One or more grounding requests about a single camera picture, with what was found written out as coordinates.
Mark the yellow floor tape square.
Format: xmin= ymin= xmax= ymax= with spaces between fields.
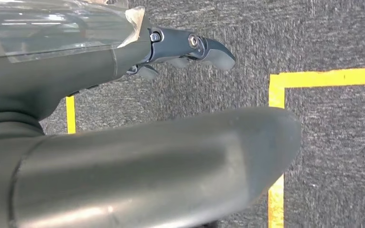
xmin=268 ymin=66 xmax=365 ymax=228
xmin=65 ymin=95 xmax=77 ymax=135

